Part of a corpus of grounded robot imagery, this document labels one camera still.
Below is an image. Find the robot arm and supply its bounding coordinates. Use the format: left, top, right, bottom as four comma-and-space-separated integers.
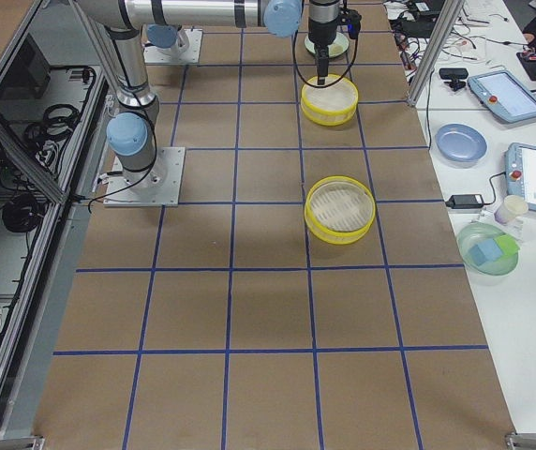
79, 1, 304, 87
104, 26, 164, 189

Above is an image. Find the blue sponge block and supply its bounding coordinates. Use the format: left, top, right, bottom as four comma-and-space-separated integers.
468, 239, 502, 266

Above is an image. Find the yellow steamer basket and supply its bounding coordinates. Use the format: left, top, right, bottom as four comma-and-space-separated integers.
304, 175, 376, 245
300, 74, 359, 127

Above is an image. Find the far teach pendant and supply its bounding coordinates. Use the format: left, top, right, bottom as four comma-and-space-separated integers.
467, 70, 536, 123

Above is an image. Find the green sponge block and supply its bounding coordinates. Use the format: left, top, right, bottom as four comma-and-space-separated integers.
493, 233, 520, 257

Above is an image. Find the green glass bowl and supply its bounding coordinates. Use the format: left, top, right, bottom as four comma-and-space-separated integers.
457, 222, 520, 276

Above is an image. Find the paper cup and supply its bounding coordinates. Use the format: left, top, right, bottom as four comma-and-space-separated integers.
494, 195, 529, 224

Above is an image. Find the blue plate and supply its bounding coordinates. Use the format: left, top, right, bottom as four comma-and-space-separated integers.
435, 124, 487, 168

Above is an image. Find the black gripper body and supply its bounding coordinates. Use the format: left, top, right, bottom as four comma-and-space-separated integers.
308, 0, 338, 46

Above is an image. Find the black webcam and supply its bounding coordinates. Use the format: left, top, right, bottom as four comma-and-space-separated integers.
439, 67, 469, 92

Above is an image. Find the aluminium frame post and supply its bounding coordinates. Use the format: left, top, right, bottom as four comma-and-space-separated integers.
407, 0, 464, 107

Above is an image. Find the pale green plate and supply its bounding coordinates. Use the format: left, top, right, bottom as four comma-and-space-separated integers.
304, 31, 350, 61

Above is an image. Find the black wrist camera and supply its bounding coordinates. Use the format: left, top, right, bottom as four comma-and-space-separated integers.
341, 8, 362, 40

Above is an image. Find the black power adapter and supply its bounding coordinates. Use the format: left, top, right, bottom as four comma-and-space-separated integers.
445, 194, 485, 209

